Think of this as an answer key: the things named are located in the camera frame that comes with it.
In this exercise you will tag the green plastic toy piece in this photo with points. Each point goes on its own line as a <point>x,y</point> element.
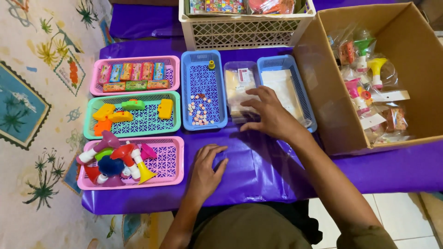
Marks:
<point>133,104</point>

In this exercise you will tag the stack of white paper cards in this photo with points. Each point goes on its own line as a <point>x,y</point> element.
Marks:
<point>282,86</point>

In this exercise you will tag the person's left hand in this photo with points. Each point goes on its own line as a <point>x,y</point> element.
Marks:
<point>204,173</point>

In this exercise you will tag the white plastic crate with goods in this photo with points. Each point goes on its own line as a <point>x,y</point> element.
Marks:
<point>242,33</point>

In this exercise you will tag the pile of plastic toy trumpets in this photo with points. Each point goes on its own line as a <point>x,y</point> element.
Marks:
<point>110,166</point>

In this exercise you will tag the pink tray with solid rim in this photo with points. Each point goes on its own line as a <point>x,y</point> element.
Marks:
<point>172,74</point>

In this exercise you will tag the scatter of small pale beads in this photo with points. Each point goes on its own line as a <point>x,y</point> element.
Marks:
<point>199,111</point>

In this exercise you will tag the purple plastic table sheet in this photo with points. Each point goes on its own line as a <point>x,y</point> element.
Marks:
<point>263,166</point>

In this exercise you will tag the green plastic mesh tray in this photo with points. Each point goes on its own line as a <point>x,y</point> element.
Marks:
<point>145,121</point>

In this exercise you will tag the yellow and red toy piece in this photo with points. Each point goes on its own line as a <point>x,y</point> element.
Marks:
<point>120,117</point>

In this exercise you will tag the heap of bagged toy trumpets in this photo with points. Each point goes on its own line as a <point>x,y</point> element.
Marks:
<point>375,69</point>

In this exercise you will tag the blue plastic mesh tray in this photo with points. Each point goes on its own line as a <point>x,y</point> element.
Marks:
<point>202,83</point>
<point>277,64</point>

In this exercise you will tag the patterned floor mat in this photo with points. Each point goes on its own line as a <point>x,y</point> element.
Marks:
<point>34,103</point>

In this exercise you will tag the orange plastic toy piece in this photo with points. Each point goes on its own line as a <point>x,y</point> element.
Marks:
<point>102,127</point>

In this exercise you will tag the brown cardboard box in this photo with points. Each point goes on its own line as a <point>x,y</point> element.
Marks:
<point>318,103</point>

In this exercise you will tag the yellow plastic toy piece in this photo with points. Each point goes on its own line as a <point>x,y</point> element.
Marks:
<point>165,109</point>
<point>103,111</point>

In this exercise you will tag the small yellow plastic piece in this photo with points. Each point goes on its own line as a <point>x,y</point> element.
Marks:
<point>211,64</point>

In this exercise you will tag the person's right hand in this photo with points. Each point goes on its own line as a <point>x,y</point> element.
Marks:
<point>277,117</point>

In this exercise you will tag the pink plastic mesh tray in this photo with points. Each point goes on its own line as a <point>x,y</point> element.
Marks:
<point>166,159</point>

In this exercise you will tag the person's olive green shirt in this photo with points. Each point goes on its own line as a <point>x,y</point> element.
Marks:
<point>249,228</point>

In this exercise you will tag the rows of colourful small boxes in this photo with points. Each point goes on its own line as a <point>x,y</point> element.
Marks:
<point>136,71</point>

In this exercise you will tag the stack of clear plastic bags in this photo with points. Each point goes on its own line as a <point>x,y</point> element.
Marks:
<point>238,86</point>

